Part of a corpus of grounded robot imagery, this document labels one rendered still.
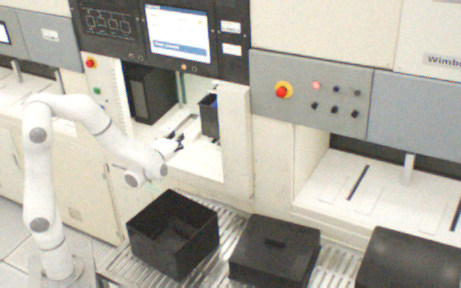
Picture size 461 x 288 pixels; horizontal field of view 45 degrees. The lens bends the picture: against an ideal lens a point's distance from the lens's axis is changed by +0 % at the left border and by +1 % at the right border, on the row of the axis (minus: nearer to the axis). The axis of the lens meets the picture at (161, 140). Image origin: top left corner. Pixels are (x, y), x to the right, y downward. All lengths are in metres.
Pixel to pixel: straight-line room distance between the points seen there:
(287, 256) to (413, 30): 0.93
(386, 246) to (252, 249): 0.49
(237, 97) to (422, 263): 0.84
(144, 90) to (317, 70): 1.12
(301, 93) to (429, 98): 0.42
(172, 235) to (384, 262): 0.88
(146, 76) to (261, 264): 1.15
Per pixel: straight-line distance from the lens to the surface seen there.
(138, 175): 2.01
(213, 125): 2.58
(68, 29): 2.56
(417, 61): 1.84
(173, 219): 2.46
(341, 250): 2.34
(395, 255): 2.01
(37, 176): 1.99
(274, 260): 2.15
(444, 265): 2.02
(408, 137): 1.97
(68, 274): 2.33
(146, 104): 2.84
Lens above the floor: 2.45
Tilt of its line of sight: 35 degrees down
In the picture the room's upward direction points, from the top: 9 degrees counter-clockwise
